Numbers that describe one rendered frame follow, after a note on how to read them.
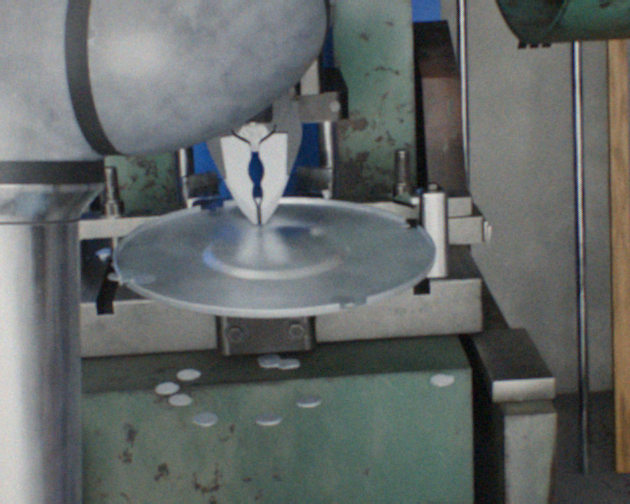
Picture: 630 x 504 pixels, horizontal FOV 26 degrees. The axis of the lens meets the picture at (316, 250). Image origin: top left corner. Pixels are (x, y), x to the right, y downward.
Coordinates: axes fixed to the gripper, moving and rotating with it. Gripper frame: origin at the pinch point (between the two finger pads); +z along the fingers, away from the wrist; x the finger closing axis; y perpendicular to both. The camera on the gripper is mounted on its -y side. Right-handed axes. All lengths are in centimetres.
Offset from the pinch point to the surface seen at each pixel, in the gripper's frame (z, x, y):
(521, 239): 46, -52, 135
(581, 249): 38, -56, 102
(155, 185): 5.7, 12.7, 37.0
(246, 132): -4.2, 0.9, 17.4
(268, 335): 13.2, -0.1, 2.1
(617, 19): -16.0, -34.7, 2.0
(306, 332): 13.1, -3.9, 1.9
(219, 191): 2.1, 4.3, 17.6
